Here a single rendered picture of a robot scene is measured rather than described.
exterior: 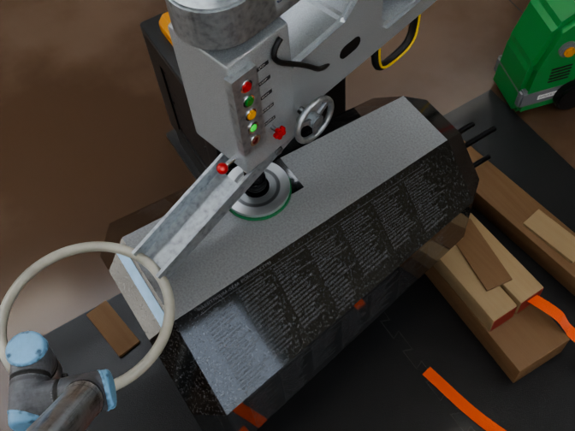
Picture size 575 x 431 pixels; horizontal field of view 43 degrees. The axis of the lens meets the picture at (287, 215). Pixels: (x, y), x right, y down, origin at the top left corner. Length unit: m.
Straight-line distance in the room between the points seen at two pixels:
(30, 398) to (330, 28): 1.16
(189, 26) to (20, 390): 0.88
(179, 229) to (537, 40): 1.91
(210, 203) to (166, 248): 0.18
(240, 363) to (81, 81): 2.15
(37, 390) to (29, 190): 2.02
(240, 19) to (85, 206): 2.01
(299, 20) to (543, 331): 1.57
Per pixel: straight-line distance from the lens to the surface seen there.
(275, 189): 2.32
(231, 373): 2.27
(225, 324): 2.22
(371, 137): 2.47
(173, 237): 2.19
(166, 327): 2.06
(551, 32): 3.39
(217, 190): 2.19
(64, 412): 1.49
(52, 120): 3.89
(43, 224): 3.53
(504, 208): 3.22
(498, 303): 2.87
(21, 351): 1.79
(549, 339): 2.96
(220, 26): 1.65
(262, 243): 2.25
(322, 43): 1.97
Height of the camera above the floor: 2.79
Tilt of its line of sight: 58 degrees down
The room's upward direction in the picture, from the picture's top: 7 degrees counter-clockwise
